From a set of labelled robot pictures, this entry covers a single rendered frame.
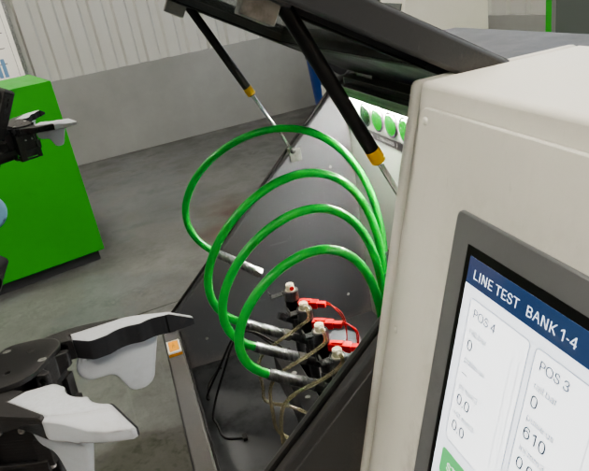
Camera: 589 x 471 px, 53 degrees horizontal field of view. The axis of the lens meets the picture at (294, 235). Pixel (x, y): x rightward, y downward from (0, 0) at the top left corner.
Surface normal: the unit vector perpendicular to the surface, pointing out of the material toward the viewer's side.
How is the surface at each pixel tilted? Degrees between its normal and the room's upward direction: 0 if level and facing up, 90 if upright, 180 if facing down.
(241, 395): 0
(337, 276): 90
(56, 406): 8
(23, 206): 90
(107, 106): 90
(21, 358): 8
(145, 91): 90
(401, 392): 76
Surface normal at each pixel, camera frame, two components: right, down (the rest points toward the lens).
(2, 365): -0.15, -0.95
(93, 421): -0.11, -0.52
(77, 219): 0.52, 0.27
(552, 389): -0.95, 0.04
